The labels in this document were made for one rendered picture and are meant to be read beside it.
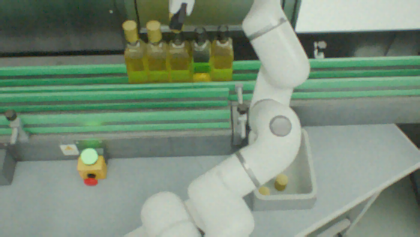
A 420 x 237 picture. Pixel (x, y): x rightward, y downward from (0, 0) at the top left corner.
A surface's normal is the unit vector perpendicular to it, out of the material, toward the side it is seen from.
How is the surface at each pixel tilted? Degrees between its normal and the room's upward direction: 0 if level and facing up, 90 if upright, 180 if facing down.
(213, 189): 9
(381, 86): 90
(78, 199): 0
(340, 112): 90
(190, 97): 90
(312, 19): 90
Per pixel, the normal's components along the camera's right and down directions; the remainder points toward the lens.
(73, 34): 0.04, 0.83
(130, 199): 0.00, -0.54
